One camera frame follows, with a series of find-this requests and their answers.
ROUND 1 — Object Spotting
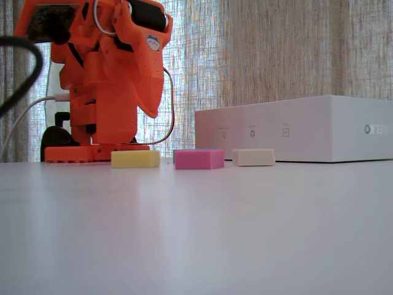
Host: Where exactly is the cream foam cuboid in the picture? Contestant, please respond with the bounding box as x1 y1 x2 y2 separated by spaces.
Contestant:
232 148 276 167

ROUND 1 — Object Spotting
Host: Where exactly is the thick black cable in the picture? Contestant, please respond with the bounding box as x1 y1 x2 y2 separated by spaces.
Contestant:
0 36 44 117

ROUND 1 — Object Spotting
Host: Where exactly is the yellow foam cuboid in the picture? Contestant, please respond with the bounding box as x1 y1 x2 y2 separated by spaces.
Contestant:
111 149 161 169

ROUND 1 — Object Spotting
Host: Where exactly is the white usb cable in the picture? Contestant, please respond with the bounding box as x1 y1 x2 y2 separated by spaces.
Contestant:
0 93 71 163

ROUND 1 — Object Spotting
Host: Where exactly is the white red black servo cable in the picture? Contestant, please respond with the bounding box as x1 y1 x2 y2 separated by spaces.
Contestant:
93 0 118 37
143 66 176 146

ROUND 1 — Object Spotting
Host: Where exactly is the orange gripper with servo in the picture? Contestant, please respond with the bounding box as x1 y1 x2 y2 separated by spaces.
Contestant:
73 0 173 119

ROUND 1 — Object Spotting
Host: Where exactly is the white cardboard box bin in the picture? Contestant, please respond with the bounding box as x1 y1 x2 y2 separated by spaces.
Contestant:
194 94 393 163

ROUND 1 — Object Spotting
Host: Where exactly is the black table clamp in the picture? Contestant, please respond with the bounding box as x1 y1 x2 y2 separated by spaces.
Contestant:
41 125 81 162

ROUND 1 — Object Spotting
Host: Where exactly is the thin black camera cable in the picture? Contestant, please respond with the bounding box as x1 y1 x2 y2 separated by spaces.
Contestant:
67 42 84 68

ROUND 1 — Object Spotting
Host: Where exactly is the pink foam cuboid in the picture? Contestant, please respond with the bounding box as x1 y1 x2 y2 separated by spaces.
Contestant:
174 149 225 170

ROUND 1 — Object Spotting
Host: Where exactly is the wrist camera on orange mount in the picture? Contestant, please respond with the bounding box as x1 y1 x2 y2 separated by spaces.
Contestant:
14 0 77 45

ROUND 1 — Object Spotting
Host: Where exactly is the orange robot base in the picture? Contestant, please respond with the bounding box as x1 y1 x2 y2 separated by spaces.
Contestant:
44 82 151 163

